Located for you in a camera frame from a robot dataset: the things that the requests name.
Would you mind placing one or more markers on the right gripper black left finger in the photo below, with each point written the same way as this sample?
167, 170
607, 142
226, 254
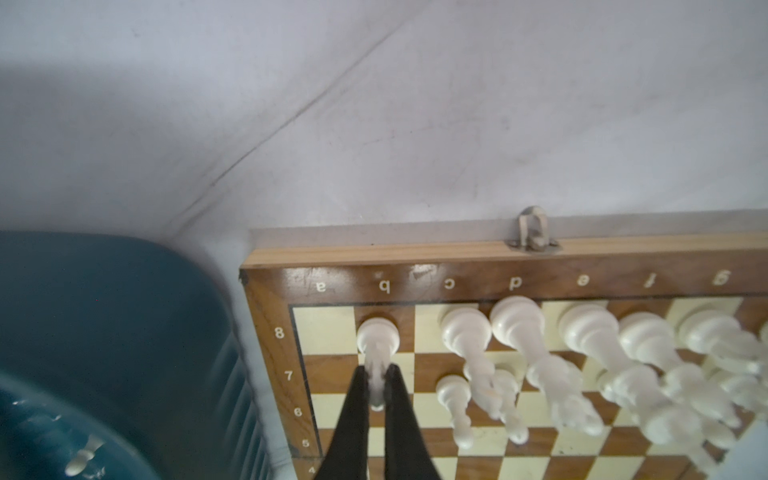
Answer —
347, 455

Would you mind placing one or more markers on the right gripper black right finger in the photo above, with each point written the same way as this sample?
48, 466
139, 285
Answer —
406, 455

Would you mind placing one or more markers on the white chess knight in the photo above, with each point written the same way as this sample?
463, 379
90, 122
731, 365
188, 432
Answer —
378, 340

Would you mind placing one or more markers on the white chess pawn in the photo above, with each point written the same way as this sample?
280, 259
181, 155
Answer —
454, 394
82, 458
509, 388

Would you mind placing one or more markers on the white chess pawn on board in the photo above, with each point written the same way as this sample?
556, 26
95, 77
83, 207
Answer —
509, 388
454, 394

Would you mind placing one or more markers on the white chess bishop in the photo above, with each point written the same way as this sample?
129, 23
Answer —
467, 333

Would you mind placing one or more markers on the white chess queen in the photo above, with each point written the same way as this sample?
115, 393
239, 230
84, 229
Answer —
519, 323

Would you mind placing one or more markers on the white chess king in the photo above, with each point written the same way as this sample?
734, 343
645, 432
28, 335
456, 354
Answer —
592, 330

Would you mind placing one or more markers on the wooden chess board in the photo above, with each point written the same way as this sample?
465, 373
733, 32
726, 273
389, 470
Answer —
693, 308

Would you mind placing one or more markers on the right teal plastic tray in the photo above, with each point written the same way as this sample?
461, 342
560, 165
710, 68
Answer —
129, 341

